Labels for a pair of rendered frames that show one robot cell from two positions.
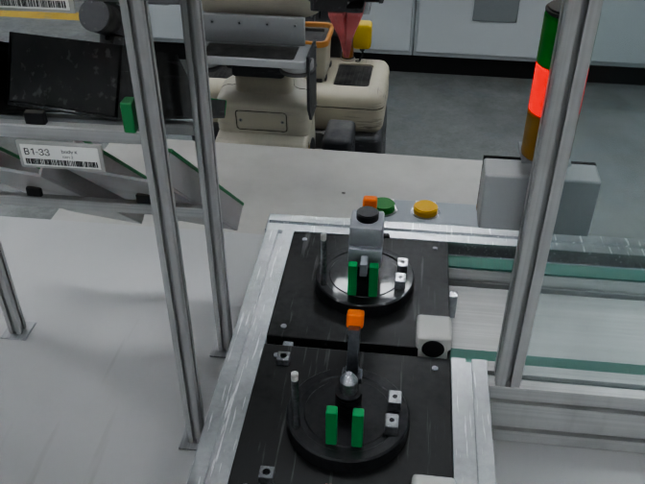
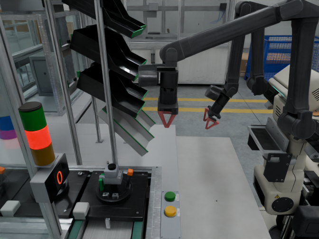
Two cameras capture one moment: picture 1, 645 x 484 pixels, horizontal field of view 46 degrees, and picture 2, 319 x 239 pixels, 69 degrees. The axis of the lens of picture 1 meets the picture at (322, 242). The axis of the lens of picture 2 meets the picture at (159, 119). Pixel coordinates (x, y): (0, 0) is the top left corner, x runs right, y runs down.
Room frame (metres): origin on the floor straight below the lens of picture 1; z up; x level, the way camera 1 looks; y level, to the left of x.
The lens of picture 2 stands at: (0.96, -0.75, 1.63)
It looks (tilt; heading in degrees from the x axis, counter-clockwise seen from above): 27 degrees down; 85
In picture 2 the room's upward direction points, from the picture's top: straight up
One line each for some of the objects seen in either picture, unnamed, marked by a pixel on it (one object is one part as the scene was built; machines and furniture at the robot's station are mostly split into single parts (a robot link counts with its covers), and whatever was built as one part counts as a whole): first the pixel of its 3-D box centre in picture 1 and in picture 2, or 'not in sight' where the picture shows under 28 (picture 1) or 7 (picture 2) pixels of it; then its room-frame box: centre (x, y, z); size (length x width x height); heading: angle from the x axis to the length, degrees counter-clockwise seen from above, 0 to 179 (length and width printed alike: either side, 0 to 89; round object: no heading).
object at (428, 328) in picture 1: (433, 337); (81, 210); (0.73, -0.14, 0.97); 0.05 x 0.05 x 0.04; 83
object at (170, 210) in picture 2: (425, 210); (170, 211); (1.05, -0.17, 0.96); 0.04 x 0.04 x 0.02
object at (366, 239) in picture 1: (366, 237); (109, 173); (0.83, -0.06, 1.06); 0.08 x 0.04 x 0.07; 173
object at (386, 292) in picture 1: (364, 278); (114, 189); (0.84, -0.06, 0.98); 0.14 x 0.14 x 0.02
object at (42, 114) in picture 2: (567, 38); (32, 117); (0.70, -0.23, 1.38); 0.05 x 0.05 x 0.05
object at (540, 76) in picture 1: (558, 87); (38, 135); (0.70, -0.23, 1.33); 0.05 x 0.05 x 0.05
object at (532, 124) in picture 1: (549, 133); (42, 152); (0.70, -0.23, 1.28); 0.05 x 0.05 x 0.05
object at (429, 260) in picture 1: (364, 289); (115, 192); (0.84, -0.06, 0.96); 0.24 x 0.24 x 0.02; 83
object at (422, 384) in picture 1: (348, 398); (47, 181); (0.59, -0.03, 1.01); 0.24 x 0.24 x 0.13; 83
